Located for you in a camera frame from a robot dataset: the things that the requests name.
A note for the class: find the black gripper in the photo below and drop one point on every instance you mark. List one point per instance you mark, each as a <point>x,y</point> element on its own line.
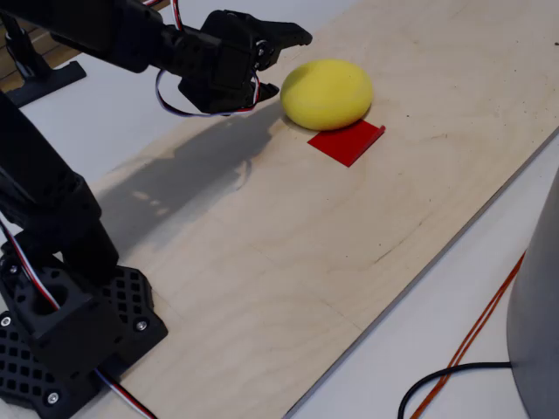
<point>238,61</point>

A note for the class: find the yellow round sponge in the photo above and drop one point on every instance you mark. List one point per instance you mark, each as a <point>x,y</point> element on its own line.
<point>327,94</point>

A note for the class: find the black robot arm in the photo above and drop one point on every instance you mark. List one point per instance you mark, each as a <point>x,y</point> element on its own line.
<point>109,35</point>

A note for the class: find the black lattice robot base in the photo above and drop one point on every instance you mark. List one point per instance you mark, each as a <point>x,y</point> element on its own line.
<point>131,301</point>

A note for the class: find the red square plate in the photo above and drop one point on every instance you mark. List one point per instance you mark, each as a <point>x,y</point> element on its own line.
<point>345,146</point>

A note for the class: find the light plywood board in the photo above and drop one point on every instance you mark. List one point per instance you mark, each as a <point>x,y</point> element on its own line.
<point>305,262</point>

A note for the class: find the black clamp stand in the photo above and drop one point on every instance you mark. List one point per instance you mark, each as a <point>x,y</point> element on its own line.
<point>39,83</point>

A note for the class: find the grey cylindrical container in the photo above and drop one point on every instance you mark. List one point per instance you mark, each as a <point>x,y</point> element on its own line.
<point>537,305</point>

